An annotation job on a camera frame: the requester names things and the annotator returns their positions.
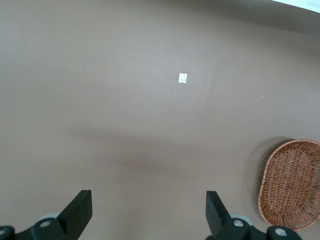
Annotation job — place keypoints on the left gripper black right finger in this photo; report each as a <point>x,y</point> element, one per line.
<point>220,220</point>

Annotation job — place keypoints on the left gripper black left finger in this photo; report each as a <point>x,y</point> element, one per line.
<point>75,215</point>

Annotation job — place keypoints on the brown wicker oval basket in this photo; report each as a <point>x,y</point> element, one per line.
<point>290,185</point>

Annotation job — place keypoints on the small square table sticker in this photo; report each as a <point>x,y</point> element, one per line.
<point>183,78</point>

